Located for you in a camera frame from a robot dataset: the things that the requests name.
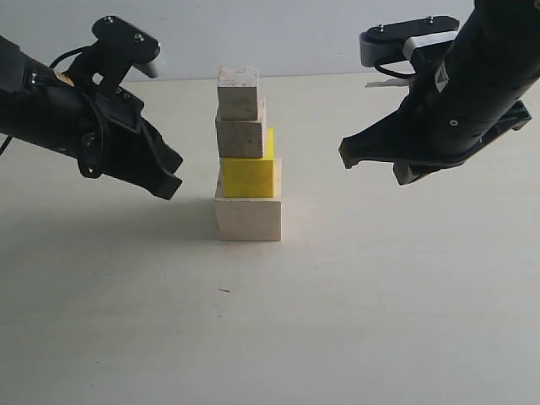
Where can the medium wooden cube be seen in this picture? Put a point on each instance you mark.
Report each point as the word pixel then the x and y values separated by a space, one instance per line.
pixel 242 139

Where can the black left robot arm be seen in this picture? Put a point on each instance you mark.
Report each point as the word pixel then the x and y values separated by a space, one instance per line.
pixel 33 108

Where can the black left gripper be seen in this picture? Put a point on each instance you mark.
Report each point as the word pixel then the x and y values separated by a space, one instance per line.
pixel 110 137

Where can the small wooden cube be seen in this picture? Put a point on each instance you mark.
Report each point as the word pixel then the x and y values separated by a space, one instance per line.
pixel 237 89

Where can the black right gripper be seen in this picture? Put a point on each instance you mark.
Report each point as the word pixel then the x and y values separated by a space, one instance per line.
pixel 450 114

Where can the yellow cube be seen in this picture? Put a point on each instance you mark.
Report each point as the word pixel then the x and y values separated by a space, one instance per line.
pixel 252 177

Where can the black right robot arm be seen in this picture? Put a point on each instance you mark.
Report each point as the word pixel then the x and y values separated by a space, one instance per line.
pixel 495 32

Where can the large wooden cube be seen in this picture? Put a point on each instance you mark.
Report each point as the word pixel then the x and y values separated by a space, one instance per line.
pixel 249 219

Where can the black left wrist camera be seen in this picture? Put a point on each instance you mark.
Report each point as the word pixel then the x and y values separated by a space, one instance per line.
pixel 119 46

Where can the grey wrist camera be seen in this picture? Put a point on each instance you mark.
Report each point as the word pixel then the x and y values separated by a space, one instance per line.
pixel 397 42

